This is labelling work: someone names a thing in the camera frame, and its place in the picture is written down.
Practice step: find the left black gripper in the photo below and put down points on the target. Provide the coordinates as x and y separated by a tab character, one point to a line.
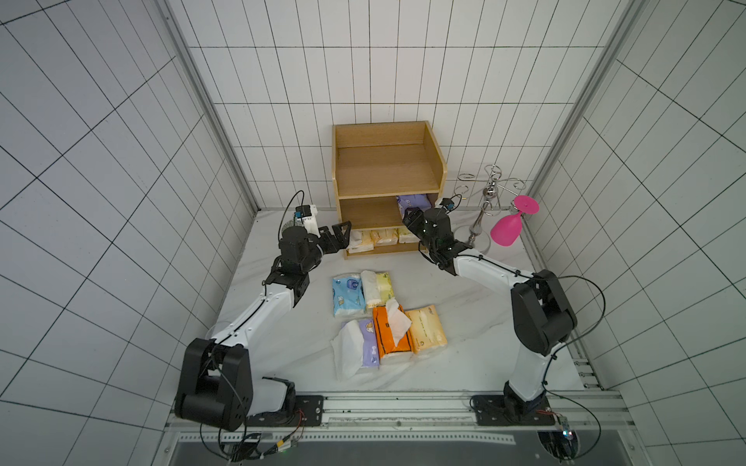
343	241

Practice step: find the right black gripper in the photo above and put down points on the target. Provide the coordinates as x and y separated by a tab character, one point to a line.
420	221

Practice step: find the white green tissue pack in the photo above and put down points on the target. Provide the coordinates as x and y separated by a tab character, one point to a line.
377	288

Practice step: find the blue tissue pack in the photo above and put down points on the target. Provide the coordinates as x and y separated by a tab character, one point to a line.
347	294

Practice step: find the orange tissue box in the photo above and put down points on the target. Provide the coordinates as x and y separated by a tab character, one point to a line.
392	333

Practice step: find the beige tissue pack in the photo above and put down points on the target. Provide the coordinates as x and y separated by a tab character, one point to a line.
426	332

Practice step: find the purple white tissue pack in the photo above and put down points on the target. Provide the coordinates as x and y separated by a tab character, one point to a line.
355	349

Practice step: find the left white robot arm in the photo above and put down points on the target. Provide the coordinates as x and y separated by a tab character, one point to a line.
217	386

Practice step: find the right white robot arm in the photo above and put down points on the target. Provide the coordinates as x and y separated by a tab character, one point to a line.
542	317

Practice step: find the purple tissue pack on shelf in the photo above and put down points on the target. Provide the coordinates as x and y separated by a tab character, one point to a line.
413	201

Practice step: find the yellow tissue pack right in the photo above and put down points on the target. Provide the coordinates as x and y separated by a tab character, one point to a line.
405	236

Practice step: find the yellow tissue pack middle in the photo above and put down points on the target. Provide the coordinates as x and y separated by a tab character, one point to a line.
384	237

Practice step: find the wooden three-tier shelf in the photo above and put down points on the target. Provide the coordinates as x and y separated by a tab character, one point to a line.
375	163

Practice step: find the chrome glass holder stand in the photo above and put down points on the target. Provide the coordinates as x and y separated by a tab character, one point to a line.
488	190

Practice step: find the pink plastic wine glass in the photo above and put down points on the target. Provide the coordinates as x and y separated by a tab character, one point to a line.
508	229

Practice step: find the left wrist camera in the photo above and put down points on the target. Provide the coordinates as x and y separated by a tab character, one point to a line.
306	216

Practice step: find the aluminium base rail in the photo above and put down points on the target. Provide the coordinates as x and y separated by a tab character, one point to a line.
462	416

